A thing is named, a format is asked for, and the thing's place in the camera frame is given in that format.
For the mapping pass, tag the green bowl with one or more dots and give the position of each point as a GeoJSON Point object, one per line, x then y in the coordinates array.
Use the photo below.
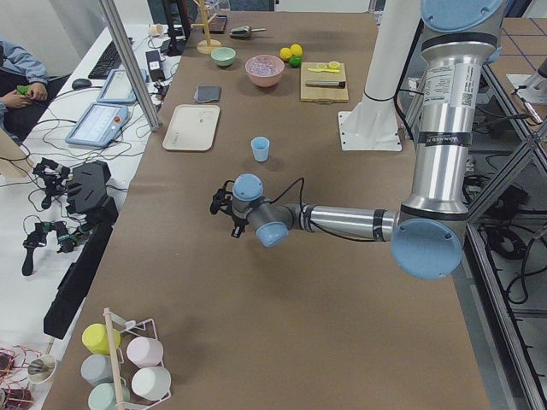
{"type": "Point", "coordinates": [223, 56]}

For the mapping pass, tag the teach pendant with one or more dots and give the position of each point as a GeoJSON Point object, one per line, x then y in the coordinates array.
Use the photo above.
{"type": "Point", "coordinates": [117, 89]}
{"type": "Point", "coordinates": [99, 125]}

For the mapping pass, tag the near teach pendant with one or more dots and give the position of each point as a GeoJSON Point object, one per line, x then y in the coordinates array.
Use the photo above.
{"type": "Point", "coordinates": [99, 125]}

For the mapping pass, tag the cream rabbit tray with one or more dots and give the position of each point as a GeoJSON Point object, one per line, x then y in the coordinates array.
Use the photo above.
{"type": "Point", "coordinates": [192, 128]}

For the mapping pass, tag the light blue plastic cup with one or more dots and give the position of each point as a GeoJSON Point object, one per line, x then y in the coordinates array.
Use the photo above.
{"type": "Point", "coordinates": [260, 147]}

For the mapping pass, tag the black keyboard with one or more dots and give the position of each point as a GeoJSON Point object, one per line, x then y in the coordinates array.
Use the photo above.
{"type": "Point", "coordinates": [109, 60]}

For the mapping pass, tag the mint green cup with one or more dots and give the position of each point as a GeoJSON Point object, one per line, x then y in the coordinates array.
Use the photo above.
{"type": "Point", "coordinates": [102, 397]}

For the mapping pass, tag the grey folded cloth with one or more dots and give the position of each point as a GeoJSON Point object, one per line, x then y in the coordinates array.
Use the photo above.
{"type": "Point", "coordinates": [207, 94]}

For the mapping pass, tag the black computer mouse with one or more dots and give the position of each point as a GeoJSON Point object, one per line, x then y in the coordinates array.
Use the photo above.
{"type": "Point", "coordinates": [80, 84]}

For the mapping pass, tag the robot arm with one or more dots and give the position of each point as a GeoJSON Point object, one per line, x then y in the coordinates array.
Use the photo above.
{"type": "Point", "coordinates": [426, 233]}

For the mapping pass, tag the yellow lemon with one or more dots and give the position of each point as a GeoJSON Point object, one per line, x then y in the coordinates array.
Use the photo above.
{"type": "Point", "coordinates": [285, 54]}
{"type": "Point", "coordinates": [296, 50]}

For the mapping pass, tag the yellow cup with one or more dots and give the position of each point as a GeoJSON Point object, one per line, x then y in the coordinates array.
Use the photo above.
{"type": "Point", "coordinates": [95, 339]}

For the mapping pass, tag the wooden mug tree stand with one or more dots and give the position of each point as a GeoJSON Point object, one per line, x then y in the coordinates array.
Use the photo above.
{"type": "Point", "coordinates": [207, 14]}

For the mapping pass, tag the pink bowl of ice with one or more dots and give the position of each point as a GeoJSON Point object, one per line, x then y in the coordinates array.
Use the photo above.
{"type": "Point", "coordinates": [264, 70]}

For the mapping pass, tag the wooden cutting board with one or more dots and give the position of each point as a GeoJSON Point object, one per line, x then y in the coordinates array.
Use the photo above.
{"type": "Point", "coordinates": [322, 95]}

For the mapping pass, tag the steel ice scoop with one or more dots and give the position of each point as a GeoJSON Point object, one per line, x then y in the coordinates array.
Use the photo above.
{"type": "Point", "coordinates": [244, 32]}

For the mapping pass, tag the far teach pendant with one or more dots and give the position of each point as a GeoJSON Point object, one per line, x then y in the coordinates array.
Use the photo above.
{"type": "Point", "coordinates": [117, 89]}

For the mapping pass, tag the green lime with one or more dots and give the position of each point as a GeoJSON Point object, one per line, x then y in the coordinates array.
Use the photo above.
{"type": "Point", "coordinates": [295, 61]}

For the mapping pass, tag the steel muddler rod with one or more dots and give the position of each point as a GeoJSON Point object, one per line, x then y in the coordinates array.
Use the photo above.
{"type": "Point", "coordinates": [326, 84]}

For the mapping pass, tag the white cup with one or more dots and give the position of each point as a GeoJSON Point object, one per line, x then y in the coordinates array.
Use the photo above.
{"type": "Point", "coordinates": [151, 383]}

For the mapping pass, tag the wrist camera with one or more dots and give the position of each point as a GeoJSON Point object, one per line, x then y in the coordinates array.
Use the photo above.
{"type": "Point", "coordinates": [221, 202]}

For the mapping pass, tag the yellow plastic knife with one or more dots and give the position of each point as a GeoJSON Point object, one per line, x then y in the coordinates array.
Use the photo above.
{"type": "Point", "coordinates": [323, 70]}

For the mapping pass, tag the aluminium frame post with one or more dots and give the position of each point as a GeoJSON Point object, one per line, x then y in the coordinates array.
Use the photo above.
{"type": "Point", "coordinates": [122, 44]}

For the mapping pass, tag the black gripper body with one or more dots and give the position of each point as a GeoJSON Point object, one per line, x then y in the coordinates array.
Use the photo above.
{"type": "Point", "coordinates": [238, 225]}

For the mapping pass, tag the grey cup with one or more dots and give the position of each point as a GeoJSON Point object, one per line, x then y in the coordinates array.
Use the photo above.
{"type": "Point", "coordinates": [96, 369]}

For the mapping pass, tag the black power box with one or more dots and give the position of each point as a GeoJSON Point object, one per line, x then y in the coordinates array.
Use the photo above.
{"type": "Point", "coordinates": [154, 63]}

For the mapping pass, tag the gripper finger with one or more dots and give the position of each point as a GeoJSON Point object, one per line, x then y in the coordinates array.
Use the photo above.
{"type": "Point", "coordinates": [238, 229]}

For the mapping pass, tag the seated person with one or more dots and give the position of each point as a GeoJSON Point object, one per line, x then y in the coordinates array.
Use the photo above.
{"type": "Point", "coordinates": [26, 90]}

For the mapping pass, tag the pink cup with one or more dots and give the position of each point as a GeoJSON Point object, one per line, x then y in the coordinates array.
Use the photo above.
{"type": "Point", "coordinates": [145, 352]}

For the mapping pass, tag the black glass tray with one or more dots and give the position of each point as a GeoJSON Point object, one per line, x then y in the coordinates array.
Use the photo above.
{"type": "Point", "coordinates": [218, 24]}

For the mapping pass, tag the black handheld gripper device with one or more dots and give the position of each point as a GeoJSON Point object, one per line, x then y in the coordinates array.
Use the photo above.
{"type": "Point", "coordinates": [85, 188]}

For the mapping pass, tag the white wire cup rack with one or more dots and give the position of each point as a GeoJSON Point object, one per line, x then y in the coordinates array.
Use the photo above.
{"type": "Point", "coordinates": [120, 333]}

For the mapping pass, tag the paper cup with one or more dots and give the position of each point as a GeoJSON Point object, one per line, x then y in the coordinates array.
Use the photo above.
{"type": "Point", "coordinates": [156, 30]}

